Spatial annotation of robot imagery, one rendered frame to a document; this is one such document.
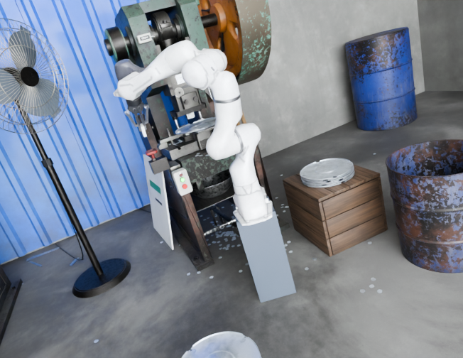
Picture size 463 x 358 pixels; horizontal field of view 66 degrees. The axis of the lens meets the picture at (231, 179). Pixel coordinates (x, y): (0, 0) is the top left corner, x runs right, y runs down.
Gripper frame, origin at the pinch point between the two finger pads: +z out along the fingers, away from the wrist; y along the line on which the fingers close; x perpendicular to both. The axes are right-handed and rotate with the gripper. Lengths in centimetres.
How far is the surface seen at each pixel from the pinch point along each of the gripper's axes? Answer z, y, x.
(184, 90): -4.3, 31.6, 19.4
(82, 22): -14, -3, 155
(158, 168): 18.8, 0.2, -11.3
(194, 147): 22.4, 26.0, -0.1
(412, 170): 21, 113, -80
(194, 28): -34, 47, 28
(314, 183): 29, 72, -56
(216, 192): 51, 30, -13
